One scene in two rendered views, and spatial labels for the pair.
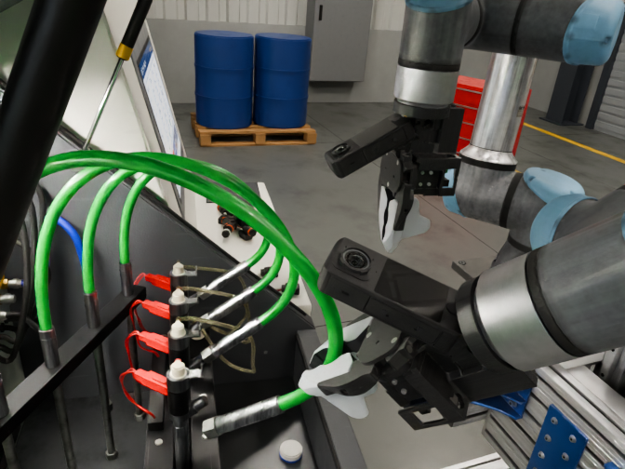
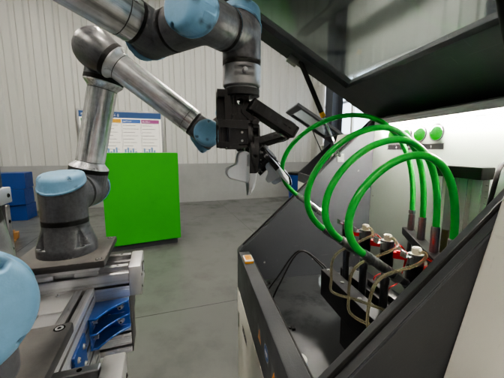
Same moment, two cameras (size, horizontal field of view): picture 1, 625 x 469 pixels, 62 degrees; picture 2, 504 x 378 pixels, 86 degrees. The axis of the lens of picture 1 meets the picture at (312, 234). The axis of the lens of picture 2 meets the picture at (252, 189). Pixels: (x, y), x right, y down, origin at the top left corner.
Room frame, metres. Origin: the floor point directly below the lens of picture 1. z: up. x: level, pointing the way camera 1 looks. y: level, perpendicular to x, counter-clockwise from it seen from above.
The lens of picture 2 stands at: (1.22, -0.06, 1.33)
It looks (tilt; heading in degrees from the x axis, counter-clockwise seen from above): 8 degrees down; 184
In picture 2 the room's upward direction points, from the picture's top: straight up
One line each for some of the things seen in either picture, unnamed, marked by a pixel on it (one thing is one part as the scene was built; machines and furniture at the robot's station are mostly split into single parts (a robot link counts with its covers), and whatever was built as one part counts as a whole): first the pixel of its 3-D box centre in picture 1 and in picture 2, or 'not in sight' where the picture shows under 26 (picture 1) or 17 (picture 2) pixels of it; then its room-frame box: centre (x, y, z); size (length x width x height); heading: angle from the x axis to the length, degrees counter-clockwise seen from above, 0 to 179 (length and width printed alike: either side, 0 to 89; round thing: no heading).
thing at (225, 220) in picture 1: (238, 215); not in sight; (1.24, 0.20, 1.01); 0.23 x 0.11 x 0.06; 15
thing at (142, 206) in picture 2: not in sight; (141, 196); (-2.61, -1.98, 0.65); 0.95 x 0.86 x 1.30; 121
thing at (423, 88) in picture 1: (424, 85); (241, 79); (0.67, -0.12, 1.47); 0.08 x 0.08 x 0.05
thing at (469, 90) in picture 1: (472, 132); not in sight; (4.70, -1.37, 0.43); 0.70 x 0.46 x 0.86; 48
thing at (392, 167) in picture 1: (419, 148); (238, 121); (0.67, -0.13, 1.39); 0.09 x 0.08 x 0.12; 105
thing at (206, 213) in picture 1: (240, 235); not in sight; (1.20, 0.19, 0.96); 0.70 x 0.22 x 0.03; 15
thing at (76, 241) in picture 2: not in sight; (67, 234); (0.51, -0.65, 1.09); 0.15 x 0.15 x 0.10
